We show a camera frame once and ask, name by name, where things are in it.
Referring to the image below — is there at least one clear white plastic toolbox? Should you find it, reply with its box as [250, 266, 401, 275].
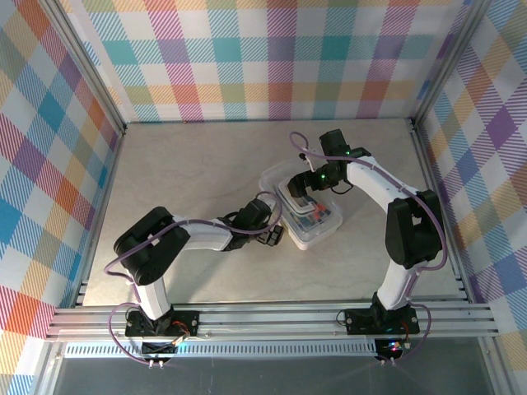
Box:
[259, 162, 345, 252]

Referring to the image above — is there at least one black controller board box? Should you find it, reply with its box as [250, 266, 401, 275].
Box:
[142, 341, 180, 359]
[374, 339, 413, 361]

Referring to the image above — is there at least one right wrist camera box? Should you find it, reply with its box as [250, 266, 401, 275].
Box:
[301, 147, 323, 174]

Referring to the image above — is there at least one aluminium rail beam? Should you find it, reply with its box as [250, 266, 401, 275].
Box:
[44, 302, 501, 342]

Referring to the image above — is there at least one slotted white cable duct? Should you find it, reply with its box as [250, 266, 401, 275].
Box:
[63, 339, 378, 359]

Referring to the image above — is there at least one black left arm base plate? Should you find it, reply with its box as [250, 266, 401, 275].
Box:
[124, 310, 201, 339]

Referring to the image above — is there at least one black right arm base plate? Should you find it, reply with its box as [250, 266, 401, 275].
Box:
[343, 306, 421, 335]

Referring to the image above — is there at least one aluminium frame post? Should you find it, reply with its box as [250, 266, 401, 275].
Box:
[40, 0, 128, 137]
[411, 0, 495, 128]

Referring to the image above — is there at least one aluminium side rail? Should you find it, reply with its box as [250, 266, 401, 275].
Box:
[73, 127, 127, 308]
[411, 118, 474, 305]

